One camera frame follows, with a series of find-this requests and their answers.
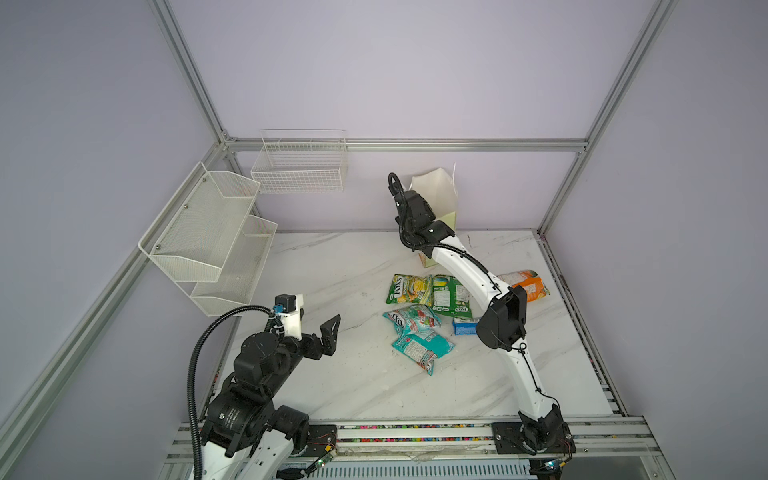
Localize orange snack box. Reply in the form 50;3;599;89
499;270;550;302

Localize yellow green snack packet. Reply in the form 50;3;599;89
385;274;433;305

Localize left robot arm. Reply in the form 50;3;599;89
187;305;341;479

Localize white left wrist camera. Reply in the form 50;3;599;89
274;294;304;340

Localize white green paper bag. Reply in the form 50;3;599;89
406;168;458;246

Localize white mesh wall shelf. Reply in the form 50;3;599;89
138;164;277;317

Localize red green candy packet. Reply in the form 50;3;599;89
382;304;442;335

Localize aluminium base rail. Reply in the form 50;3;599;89
158;415;676;480

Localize teal snack packet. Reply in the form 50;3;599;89
392;330;455;376

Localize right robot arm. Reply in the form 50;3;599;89
389;175;574;454

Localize white wire wall basket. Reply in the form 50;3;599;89
251;129;349;194

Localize small blue box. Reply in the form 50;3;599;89
452;318;479;336

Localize aluminium frame post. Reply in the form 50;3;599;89
148;0;229;144

